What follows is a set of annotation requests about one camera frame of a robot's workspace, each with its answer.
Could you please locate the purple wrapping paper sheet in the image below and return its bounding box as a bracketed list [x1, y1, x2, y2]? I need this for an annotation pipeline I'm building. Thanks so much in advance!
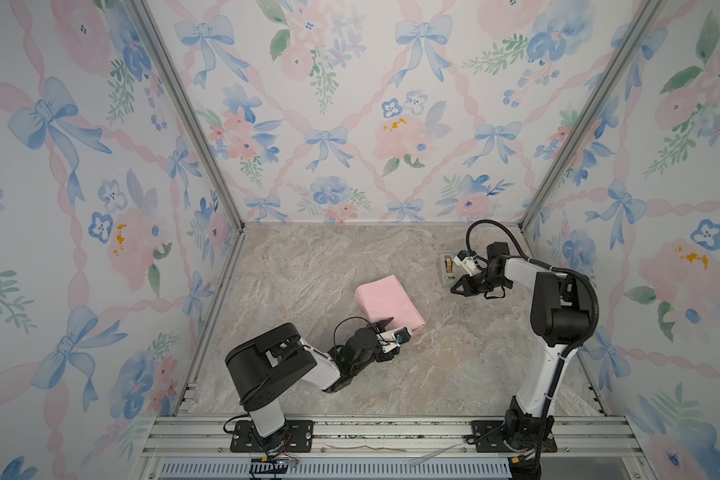
[354, 275, 426, 334]

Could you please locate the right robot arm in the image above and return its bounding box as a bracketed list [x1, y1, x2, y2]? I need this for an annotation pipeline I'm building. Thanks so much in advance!
[451, 242, 599, 452]

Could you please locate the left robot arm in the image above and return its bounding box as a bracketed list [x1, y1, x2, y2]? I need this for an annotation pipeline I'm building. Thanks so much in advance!
[225, 318, 412, 456]

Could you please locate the beige tape dispenser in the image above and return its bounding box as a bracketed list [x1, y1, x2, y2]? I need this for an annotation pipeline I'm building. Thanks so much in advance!
[438, 254, 458, 288]

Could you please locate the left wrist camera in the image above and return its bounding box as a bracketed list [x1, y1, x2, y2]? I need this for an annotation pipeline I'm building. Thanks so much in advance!
[377, 327, 411, 352]

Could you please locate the white slotted cable duct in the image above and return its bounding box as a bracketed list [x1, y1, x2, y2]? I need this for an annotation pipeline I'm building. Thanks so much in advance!
[156, 458, 513, 479]

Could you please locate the black corrugated cable conduit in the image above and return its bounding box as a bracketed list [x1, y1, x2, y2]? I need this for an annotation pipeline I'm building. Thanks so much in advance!
[464, 218, 601, 480]

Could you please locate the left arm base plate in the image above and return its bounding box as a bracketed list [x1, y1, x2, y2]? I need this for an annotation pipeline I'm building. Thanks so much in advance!
[229, 420, 314, 456]

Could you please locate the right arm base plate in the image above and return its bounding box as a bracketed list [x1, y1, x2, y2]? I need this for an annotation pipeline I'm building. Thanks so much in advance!
[464, 418, 542, 454]

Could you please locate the aluminium front rail frame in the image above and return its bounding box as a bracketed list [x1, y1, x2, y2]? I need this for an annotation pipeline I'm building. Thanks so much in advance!
[131, 415, 657, 479]

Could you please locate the right aluminium corner post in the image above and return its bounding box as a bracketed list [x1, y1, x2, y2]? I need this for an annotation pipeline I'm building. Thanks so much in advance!
[518, 0, 665, 233]

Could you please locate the aluminium corner post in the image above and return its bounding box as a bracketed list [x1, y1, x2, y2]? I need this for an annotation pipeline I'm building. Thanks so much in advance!
[518, 0, 665, 233]
[122, 0, 245, 232]

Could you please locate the left aluminium corner post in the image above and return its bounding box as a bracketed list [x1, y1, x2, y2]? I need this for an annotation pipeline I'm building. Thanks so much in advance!
[122, 0, 245, 232]

